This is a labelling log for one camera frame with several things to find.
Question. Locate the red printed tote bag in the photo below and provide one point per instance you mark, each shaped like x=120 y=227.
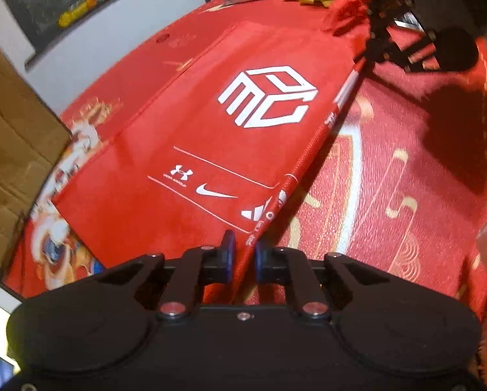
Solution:
x=194 y=146

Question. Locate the yellow snack packet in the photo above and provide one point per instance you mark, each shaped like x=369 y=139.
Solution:
x=76 y=10

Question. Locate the red printed tablecloth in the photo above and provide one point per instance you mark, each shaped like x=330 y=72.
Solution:
x=390 y=179

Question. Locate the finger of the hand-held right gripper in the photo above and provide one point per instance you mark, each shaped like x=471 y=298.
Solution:
x=376 y=28
x=406 y=57

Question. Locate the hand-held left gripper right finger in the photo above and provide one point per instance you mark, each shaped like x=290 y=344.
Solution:
x=262 y=260

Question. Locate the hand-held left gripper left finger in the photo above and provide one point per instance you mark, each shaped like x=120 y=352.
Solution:
x=228 y=252

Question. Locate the black window sill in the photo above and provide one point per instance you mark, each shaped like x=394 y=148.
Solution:
x=105 y=12

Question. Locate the brown cardboard box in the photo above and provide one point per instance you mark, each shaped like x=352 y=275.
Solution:
x=11 y=150

